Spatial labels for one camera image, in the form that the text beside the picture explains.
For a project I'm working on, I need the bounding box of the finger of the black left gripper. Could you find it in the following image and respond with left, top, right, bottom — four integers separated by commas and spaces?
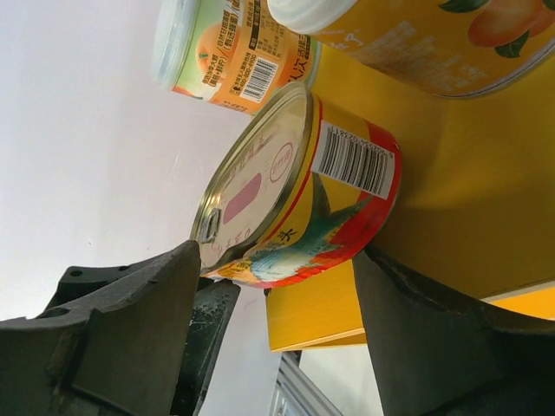
171, 277, 240, 416

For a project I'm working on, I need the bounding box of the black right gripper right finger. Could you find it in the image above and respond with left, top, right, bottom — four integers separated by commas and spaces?
353, 246, 554, 415

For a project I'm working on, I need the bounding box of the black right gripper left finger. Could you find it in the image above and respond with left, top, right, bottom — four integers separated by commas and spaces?
1, 241, 199, 415

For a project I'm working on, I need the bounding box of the oval fish tin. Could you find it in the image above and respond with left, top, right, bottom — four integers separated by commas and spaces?
191, 82, 402, 289

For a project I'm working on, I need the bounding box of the orange can with white lid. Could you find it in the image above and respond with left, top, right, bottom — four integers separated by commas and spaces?
151, 0, 322, 114

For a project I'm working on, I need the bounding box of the orange label can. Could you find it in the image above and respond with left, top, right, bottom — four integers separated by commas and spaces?
268, 0, 554, 98

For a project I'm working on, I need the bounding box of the yellow wooden shelf cabinet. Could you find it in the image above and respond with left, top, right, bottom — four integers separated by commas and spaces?
264, 42, 555, 354

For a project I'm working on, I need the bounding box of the aluminium mounting rail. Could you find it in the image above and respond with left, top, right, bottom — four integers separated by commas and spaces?
269, 352, 343, 416

